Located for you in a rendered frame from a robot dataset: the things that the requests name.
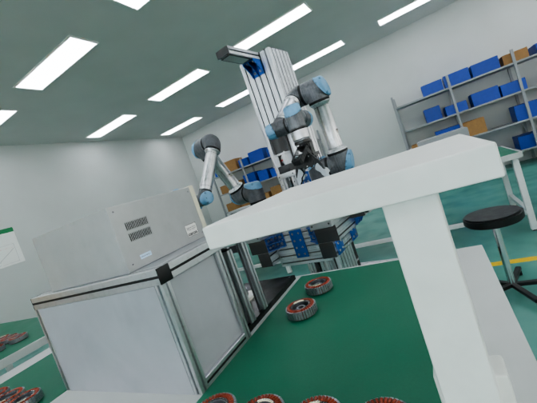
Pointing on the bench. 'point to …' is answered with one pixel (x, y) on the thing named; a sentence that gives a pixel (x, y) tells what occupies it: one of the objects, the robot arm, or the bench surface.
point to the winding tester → (120, 238)
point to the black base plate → (273, 289)
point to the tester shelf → (197, 252)
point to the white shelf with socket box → (405, 247)
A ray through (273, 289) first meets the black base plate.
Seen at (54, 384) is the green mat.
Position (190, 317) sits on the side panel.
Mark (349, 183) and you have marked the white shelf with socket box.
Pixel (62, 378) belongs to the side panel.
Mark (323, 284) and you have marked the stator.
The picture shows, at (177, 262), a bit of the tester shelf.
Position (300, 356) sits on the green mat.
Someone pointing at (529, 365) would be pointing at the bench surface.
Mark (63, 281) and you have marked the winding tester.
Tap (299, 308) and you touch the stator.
